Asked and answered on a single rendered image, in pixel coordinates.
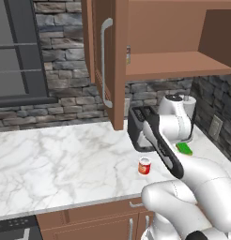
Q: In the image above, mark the grey wall outlet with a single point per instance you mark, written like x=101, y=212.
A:
x=127, y=108
x=215, y=127

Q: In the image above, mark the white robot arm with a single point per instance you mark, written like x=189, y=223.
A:
x=202, y=190

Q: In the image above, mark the black dishwasher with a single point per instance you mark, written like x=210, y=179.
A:
x=14, y=228

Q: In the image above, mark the red food can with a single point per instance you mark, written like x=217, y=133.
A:
x=144, y=167

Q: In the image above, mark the brown wooden wall cabinet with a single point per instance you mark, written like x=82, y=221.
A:
x=170, y=43

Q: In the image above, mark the pale labelled food can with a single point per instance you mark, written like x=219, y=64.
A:
x=128, y=55

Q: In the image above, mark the brown base cabinet door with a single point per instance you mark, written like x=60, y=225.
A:
x=145, y=228
x=95, y=229

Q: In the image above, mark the black toaster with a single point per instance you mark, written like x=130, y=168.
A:
x=136, y=125

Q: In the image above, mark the brown wooden drawer front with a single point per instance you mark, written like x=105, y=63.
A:
x=98, y=211

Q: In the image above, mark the white paper towel roll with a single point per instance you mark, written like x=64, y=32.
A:
x=191, y=104

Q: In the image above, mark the green sponge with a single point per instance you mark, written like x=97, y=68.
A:
x=184, y=148

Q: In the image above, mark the brown wooden cabinet door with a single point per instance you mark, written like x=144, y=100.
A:
x=117, y=62

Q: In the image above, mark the dark framed window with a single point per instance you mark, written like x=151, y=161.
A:
x=17, y=50

